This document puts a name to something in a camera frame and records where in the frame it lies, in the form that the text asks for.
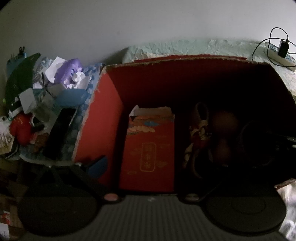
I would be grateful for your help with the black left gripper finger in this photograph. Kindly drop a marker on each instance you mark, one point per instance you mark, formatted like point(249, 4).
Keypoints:
point(78, 173)

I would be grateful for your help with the red decorated gift box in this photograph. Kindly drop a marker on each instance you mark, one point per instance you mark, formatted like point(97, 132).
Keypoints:
point(149, 152)

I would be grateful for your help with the red round toy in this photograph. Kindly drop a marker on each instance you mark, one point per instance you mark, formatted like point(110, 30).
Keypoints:
point(20, 128)

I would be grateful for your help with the red cardboard box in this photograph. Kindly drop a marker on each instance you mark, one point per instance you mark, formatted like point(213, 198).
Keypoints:
point(250, 114)

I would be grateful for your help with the purple plastic bag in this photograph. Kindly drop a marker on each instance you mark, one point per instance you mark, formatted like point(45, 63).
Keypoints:
point(67, 71)

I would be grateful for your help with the dark green leaf fan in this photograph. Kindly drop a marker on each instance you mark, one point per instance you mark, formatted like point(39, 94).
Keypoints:
point(20, 79)

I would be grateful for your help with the light green bed sheet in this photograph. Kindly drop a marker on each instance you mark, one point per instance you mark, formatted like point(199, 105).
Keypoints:
point(239, 48)

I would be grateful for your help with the black charger plug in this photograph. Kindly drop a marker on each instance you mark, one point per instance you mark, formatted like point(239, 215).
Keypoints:
point(283, 48)

